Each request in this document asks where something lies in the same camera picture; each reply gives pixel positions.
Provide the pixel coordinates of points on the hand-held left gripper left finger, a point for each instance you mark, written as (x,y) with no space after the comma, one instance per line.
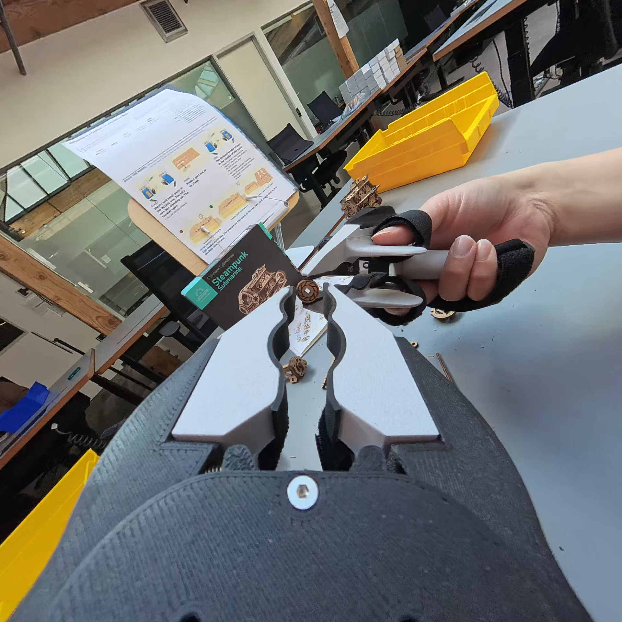
(233,384)

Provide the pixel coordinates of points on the stack of white boxes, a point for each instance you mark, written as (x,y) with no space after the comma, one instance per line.
(369,77)

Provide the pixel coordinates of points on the instruction booklet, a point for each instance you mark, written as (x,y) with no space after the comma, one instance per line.
(303,335)

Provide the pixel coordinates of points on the wooden disc square hole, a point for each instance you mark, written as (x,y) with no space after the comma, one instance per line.
(301,294)

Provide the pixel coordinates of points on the person's right forearm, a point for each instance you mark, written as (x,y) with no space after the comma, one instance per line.
(588,194)

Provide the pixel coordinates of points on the person's right hand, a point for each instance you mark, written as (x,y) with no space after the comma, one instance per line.
(486,209)

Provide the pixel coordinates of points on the blue plastic bin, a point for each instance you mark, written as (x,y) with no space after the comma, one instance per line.
(24,408)

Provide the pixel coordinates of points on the wall air vent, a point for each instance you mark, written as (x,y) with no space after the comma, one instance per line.
(163,19)

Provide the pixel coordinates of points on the wooden shaft wheel assembly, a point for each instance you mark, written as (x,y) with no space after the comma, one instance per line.
(296,367)

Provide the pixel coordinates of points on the wooden easel board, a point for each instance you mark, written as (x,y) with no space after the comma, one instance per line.
(146,228)

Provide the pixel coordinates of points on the dark teal product box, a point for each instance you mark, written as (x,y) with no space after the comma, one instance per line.
(228,291)

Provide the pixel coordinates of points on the yellow plastic bin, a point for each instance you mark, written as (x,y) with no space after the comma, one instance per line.
(418,146)
(43,515)

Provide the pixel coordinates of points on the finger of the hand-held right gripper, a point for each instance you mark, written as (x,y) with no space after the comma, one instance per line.
(340,250)

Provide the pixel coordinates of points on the wooden submarine model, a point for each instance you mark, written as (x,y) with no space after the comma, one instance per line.
(362,199)

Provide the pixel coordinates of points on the grey desk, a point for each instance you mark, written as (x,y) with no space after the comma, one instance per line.
(335,138)
(131,330)

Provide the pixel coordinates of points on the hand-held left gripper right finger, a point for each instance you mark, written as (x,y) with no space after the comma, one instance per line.
(384,388)

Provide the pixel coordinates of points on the thin wooden stick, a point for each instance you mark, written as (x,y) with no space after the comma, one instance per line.
(443,367)

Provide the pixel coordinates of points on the printed instruction poster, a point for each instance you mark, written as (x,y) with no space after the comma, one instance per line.
(170,146)

